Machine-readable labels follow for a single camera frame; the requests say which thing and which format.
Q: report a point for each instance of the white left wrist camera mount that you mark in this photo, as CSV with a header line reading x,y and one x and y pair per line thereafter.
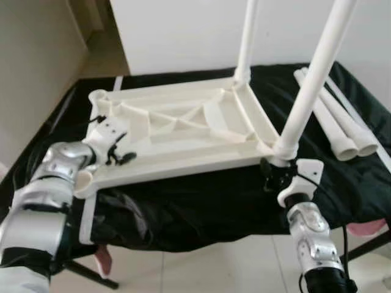
x,y
109,131

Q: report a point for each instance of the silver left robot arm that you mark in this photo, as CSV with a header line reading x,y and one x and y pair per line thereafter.
x,y
49,183

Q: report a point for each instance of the black metal table frame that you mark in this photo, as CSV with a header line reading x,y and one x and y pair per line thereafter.
x,y
91,274

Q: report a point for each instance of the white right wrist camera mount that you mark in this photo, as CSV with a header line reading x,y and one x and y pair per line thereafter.
x,y
308,171

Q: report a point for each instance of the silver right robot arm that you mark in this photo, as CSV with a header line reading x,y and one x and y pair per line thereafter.
x,y
311,238

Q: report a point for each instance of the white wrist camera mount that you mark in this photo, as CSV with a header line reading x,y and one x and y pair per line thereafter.
x,y
109,131
308,171

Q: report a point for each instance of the pink plastic object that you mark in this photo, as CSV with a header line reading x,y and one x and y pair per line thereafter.
x,y
104,259

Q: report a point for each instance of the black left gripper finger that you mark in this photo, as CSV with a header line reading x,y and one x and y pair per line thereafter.
x,y
127,159

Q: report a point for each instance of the white standing fan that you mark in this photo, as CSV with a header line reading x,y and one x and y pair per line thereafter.
x,y
377,268

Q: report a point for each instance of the grey tape strip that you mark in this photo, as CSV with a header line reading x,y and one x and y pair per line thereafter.
x,y
87,220
382,155

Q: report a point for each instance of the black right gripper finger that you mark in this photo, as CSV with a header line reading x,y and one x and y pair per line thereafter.
x,y
266,166

